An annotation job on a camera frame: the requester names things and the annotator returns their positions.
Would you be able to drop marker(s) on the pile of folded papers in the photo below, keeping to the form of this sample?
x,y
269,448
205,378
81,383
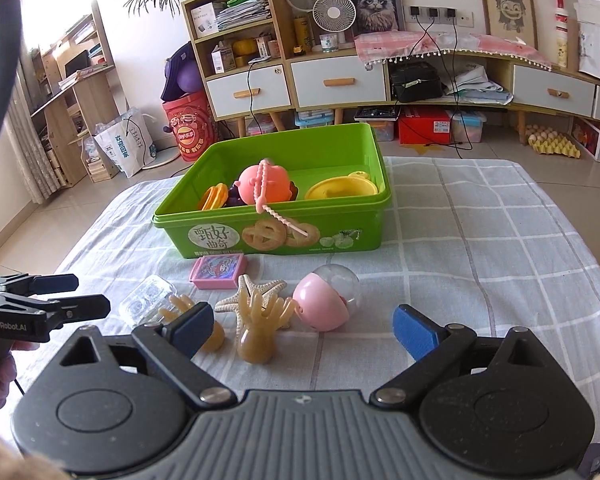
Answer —
x,y
480,87

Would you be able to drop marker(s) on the white desk fan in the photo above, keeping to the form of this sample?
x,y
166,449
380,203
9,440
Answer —
x,y
334,10

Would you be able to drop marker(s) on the red printed bucket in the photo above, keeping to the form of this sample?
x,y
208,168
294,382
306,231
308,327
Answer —
x,y
190,130

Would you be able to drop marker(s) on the dark lid storage bin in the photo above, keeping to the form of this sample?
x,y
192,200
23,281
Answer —
x,y
377,120

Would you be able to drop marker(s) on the yellow round tin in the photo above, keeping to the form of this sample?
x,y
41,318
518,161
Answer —
x,y
245,47

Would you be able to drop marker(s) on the white box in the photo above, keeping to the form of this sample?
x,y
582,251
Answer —
x,y
207,20

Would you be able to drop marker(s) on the purple toy grapes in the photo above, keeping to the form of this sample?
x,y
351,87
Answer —
x,y
232,195

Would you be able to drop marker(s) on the framed cartoon picture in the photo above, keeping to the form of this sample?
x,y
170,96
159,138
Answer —
x,y
507,5

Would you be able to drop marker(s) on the pink capsule ball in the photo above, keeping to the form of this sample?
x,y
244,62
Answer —
x,y
320,305

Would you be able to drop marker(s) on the small white carton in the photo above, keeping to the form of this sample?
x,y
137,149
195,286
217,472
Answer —
x,y
223,59

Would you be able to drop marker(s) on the tan fuzzy sleeve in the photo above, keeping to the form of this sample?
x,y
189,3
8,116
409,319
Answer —
x,y
10,452

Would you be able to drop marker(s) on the black bag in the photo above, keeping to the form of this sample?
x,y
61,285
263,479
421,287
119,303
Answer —
x,y
415,82

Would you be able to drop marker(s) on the wooden sideboard cabinet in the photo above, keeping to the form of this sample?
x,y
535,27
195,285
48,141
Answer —
x,y
287,80

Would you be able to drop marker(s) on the wooden bookshelf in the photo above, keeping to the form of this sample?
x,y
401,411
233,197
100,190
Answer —
x,y
62,125

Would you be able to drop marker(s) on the yellow plastic bowl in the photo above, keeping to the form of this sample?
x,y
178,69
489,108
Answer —
x,y
330,187

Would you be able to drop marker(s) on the framed cat picture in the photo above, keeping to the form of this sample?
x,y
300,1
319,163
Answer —
x,y
377,5

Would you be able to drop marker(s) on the orange toy pumpkin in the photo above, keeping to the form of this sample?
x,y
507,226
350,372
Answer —
x,y
212,199

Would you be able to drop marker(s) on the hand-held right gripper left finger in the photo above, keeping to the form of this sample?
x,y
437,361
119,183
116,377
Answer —
x,y
192,327

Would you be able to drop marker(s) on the red cardboard box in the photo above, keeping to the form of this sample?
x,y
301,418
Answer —
x,y
422,127

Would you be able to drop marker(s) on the green plastic box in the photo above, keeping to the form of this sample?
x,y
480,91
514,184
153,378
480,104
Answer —
x,y
172,232

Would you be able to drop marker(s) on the white shopping bag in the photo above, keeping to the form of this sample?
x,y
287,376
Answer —
x,y
125,145

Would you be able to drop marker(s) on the person's left hand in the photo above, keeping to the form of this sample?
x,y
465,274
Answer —
x,y
0,377

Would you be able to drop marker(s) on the tan starfish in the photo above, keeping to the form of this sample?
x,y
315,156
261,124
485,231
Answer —
x,y
230,305

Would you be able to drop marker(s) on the blue lid storage bin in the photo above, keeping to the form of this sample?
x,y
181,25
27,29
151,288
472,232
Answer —
x,y
315,117

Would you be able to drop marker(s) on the pink card box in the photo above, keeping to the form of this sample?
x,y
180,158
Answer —
x,y
217,270

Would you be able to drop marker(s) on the yellow canister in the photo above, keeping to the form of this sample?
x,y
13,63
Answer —
x,y
303,35

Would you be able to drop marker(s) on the yellow egg tray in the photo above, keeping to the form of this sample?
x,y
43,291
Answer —
x,y
552,145

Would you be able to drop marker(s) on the stack of papers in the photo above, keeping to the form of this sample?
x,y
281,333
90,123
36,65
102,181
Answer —
x,y
242,12

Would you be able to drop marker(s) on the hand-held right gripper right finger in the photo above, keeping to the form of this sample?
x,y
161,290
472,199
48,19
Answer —
x,y
415,332

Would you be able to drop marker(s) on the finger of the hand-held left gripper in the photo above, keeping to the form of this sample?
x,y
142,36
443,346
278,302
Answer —
x,y
82,307
52,284

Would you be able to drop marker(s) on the clear storage bin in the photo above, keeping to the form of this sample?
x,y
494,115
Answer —
x,y
261,125
469,127

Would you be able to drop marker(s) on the clear plastic case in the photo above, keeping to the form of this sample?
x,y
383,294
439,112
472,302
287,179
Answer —
x,y
145,297

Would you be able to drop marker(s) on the white wall sockets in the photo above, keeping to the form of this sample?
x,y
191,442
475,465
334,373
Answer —
x,y
462,17

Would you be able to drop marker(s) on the pink tasselled cloth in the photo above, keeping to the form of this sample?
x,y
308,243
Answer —
x,y
405,42

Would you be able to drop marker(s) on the red white tall tube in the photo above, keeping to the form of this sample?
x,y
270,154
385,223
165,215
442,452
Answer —
x,y
561,25

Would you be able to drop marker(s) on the tan rubber hand toy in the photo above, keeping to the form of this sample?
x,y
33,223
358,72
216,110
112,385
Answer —
x,y
255,345
177,310

